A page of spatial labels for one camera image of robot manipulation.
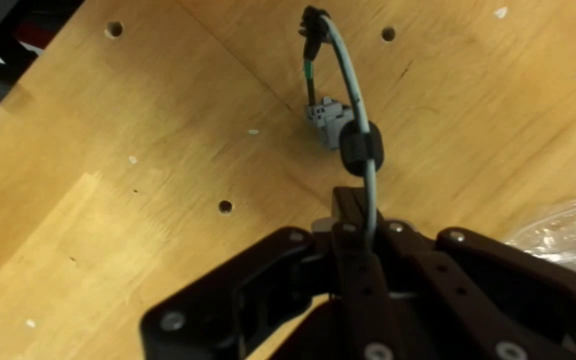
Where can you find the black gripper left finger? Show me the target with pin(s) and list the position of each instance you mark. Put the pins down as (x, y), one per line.
(268, 281)

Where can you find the clear plastic bag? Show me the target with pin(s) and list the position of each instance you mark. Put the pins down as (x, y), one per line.
(575, 233)

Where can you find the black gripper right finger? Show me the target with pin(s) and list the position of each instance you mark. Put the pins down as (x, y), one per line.
(489, 286)

